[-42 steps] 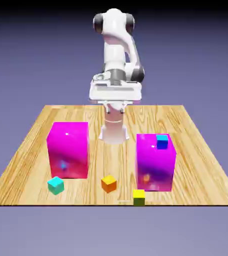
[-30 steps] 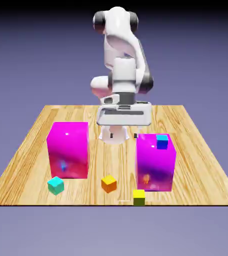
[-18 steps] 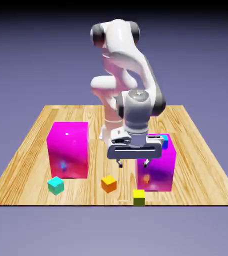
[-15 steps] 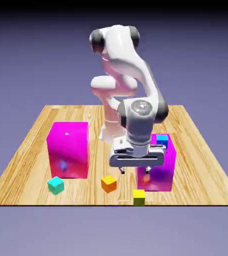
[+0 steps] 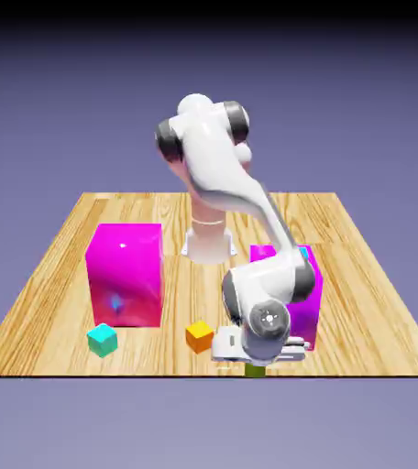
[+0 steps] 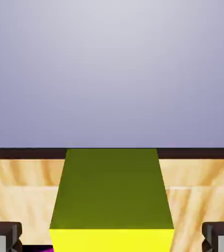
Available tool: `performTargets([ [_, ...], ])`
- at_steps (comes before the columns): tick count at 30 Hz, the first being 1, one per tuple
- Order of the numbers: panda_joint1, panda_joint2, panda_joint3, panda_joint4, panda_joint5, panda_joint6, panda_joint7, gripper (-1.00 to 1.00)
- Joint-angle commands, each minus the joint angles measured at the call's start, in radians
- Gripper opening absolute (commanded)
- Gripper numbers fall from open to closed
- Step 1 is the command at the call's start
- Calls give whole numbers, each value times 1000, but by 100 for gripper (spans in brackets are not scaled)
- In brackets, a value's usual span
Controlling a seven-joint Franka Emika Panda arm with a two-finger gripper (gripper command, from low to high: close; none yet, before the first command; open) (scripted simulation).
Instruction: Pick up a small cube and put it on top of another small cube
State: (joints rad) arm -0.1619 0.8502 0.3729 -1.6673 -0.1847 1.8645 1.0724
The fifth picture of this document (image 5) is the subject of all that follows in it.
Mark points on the large magenta box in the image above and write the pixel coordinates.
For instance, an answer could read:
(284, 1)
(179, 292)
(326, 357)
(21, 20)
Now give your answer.
(306, 322)

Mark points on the small teal cube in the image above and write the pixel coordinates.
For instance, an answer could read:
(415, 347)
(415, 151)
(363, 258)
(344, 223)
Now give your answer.
(102, 340)

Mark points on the small olive green cube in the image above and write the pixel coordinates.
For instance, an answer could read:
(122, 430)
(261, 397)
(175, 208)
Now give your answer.
(255, 370)

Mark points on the small orange cube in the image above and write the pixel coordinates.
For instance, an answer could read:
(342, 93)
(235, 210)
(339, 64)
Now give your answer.
(198, 336)

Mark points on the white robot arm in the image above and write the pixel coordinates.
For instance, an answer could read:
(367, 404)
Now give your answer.
(216, 161)

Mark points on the small blue cube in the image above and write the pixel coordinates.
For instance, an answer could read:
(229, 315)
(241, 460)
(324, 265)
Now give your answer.
(304, 253)

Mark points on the large pink box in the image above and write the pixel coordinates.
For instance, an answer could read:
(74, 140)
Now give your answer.
(124, 271)

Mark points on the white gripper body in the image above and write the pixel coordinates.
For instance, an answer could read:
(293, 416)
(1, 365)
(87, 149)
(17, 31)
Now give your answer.
(227, 344)

